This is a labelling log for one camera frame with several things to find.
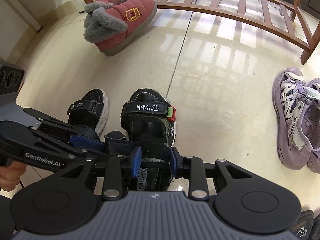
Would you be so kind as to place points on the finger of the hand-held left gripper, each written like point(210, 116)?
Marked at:
point(85, 141)
point(75, 148)

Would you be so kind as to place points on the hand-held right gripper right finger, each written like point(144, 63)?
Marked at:
point(175, 160)

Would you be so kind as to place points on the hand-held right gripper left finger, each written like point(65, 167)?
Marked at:
point(136, 161)

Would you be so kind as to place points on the black sport sandal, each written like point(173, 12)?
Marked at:
point(85, 107)
point(142, 127)

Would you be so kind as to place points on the purple sneaker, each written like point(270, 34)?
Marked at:
point(285, 140)
point(316, 162)

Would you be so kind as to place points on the wooden shoe rack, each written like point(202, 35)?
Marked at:
point(305, 55)

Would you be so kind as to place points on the person's left hand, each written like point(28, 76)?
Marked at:
point(10, 177)

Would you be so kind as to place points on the dark grey box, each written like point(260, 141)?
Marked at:
point(10, 80)

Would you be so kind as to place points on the black shoe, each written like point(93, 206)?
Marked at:
point(316, 230)
point(301, 227)

